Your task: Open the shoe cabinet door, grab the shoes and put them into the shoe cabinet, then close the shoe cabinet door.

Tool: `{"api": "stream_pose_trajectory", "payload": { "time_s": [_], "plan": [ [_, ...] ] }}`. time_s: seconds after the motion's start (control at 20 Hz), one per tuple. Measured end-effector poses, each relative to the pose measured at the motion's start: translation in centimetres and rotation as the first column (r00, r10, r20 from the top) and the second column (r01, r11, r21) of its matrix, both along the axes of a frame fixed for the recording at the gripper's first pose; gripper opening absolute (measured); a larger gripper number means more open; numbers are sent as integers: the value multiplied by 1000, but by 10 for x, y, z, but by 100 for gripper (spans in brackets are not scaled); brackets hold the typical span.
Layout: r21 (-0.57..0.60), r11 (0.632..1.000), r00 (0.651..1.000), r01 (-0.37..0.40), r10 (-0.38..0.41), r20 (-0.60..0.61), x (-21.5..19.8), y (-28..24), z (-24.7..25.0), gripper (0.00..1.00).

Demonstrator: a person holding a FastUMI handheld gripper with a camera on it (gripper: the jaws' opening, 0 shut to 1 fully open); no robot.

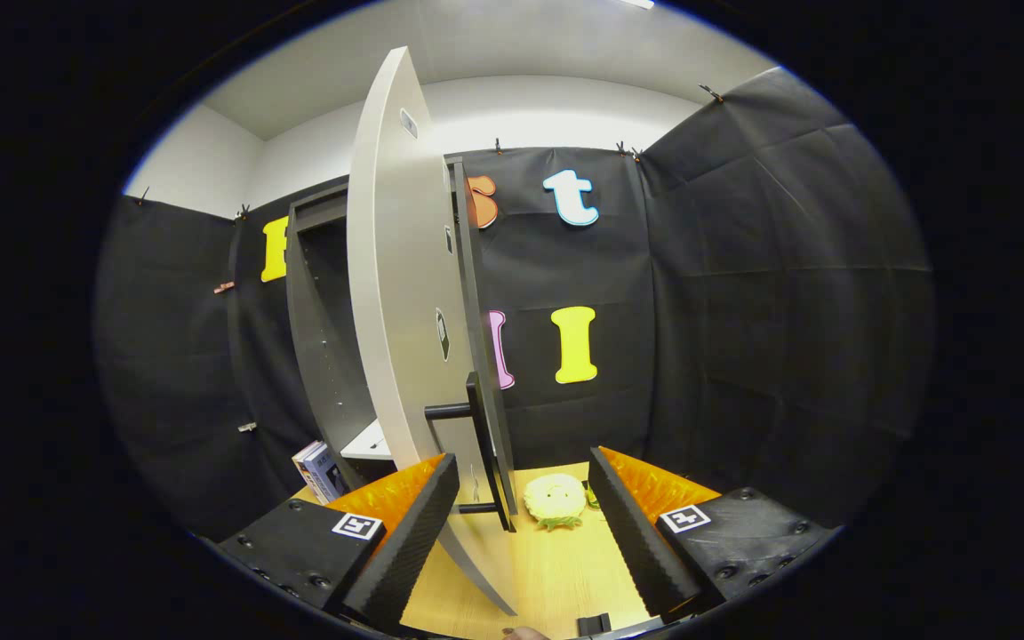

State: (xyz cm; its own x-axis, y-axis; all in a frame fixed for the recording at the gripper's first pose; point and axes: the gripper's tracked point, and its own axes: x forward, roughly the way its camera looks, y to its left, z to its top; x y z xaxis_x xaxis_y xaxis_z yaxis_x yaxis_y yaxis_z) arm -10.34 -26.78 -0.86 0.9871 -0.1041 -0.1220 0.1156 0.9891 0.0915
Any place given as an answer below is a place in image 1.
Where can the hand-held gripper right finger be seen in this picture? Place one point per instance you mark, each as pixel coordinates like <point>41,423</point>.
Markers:
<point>636,542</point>

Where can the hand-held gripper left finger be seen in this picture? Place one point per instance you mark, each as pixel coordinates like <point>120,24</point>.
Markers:
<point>410,551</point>

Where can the grey shoe cabinet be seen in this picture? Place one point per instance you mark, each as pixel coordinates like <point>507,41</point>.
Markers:
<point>325,356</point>

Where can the beige shoe cabinet door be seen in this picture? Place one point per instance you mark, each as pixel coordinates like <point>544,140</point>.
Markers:
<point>396,311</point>

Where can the black table clamp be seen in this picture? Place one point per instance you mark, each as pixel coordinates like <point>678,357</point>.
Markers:
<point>594,624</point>

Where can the pale yellow round toy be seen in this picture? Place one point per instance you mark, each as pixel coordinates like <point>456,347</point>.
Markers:
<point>555,498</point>

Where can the blue cover book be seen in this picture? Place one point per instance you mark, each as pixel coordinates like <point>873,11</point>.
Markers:
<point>330,476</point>

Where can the white cover book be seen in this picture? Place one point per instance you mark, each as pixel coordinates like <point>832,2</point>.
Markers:
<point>301,462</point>

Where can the long ceiling light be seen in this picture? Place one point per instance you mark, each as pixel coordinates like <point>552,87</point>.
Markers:
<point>636,3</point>

